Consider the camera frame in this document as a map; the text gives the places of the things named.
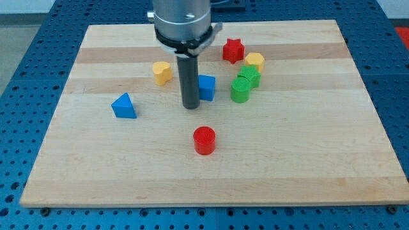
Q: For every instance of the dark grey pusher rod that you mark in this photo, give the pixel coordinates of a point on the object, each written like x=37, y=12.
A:
x=189, y=82

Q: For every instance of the black clamp ring mount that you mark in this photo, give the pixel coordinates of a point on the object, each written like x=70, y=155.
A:
x=190, y=48

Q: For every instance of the blue cube block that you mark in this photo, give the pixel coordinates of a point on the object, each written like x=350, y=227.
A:
x=206, y=87

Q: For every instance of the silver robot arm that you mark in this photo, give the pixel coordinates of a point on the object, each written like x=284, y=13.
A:
x=184, y=28

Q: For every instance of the yellow heart block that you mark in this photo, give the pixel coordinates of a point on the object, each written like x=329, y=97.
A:
x=162, y=72

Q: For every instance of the red star block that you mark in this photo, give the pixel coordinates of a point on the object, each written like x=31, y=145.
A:
x=233, y=50

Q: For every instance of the green cylinder block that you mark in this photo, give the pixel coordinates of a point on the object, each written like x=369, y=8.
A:
x=240, y=90

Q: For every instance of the green star block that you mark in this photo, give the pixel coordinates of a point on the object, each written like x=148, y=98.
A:
x=250, y=73

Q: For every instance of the yellow hexagon block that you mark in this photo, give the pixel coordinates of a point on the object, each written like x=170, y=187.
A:
x=256, y=59

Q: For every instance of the red cylinder block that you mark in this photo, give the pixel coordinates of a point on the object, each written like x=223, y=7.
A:
x=204, y=140

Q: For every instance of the blue triangle block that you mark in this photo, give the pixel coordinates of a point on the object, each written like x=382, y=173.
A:
x=123, y=107

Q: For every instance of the wooden board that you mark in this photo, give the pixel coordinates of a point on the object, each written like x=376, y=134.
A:
x=291, y=124

